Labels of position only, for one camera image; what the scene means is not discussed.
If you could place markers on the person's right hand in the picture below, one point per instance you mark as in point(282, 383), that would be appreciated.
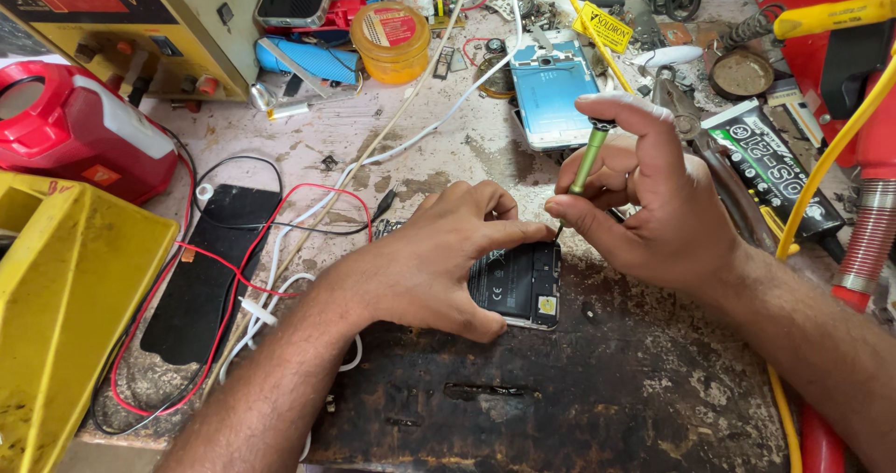
point(672, 228)

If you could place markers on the person's left hand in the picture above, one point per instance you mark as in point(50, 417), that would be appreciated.
point(420, 277)

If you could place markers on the smartphone with black battery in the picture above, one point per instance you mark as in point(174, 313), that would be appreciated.
point(514, 284)

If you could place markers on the green precision screwdriver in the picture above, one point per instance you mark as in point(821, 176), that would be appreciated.
point(586, 159)

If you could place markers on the metal pliers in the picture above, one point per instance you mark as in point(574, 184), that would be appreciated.
point(728, 186)

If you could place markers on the black glue tube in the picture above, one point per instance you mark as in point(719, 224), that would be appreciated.
point(770, 165)

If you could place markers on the round rusty metal tin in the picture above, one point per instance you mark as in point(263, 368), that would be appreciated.
point(740, 74)

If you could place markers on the dark worn work board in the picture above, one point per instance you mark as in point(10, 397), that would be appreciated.
point(595, 389)

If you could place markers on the black phone display panel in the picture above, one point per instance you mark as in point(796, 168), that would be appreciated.
point(210, 277)

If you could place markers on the black sim tray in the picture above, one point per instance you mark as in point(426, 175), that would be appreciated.
point(442, 62)

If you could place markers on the orange flux jar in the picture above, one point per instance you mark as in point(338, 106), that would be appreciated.
point(390, 43)

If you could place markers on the heap of small phone parts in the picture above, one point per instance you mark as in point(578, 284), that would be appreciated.
point(539, 11)

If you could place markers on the red plastic tool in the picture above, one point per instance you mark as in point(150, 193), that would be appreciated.
point(346, 11)

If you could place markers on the yellow plastic bin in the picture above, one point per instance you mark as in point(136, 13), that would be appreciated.
point(70, 305)

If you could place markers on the red and white canister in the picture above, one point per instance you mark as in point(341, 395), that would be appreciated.
point(77, 127)

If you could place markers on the yellow bench power supply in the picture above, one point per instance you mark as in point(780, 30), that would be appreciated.
point(140, 18)

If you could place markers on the blue phone frame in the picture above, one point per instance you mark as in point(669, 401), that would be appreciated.
point(553, 92)

